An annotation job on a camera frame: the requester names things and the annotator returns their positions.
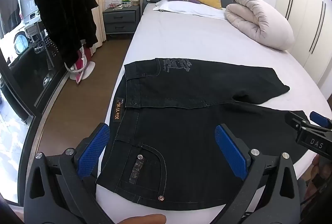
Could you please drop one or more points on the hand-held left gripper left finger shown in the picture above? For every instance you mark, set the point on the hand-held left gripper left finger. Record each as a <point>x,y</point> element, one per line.
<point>94,151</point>

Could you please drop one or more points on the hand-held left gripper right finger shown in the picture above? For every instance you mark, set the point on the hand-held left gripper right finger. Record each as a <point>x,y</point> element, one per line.
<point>230,151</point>

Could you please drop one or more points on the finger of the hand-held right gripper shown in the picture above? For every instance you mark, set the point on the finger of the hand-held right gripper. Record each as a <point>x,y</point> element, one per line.
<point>321,119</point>
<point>294,120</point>

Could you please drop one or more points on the black denim pants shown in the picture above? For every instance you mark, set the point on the black denim pants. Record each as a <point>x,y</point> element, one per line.
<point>181,133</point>

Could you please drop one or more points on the person's right hand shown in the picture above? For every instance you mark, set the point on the person's right hand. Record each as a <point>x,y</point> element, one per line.
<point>323,170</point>

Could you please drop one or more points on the person's left hand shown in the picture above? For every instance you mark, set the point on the person's left hand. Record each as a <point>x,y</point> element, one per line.
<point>145,219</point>

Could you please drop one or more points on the folded beige duvet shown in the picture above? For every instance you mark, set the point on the folded beige duvet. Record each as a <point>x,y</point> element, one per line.
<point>259,21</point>

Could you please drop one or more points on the white wardrobe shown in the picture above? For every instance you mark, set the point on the white wardrobe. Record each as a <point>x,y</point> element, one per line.
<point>306,11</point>

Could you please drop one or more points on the glass sliding door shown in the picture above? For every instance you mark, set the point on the glass sliding door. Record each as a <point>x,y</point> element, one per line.
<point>23,58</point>

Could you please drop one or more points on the bed with white sheet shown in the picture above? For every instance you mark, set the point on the bed with white sheet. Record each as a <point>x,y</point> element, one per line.
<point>186,37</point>

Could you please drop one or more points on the beige curtain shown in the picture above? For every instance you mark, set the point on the beige curtain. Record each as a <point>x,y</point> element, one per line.
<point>99,21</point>

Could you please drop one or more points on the white washing machine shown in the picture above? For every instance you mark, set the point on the white washing machine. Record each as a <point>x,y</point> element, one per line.
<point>22,41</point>

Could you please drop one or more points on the grey nightstand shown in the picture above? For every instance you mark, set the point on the grey nightstand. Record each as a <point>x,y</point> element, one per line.
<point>120,19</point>

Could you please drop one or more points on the black hanging garment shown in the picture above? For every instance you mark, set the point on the black hanging garment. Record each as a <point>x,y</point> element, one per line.
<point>67,6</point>

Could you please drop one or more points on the white pillow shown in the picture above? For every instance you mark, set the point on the white pillow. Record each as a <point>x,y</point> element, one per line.
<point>181,7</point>

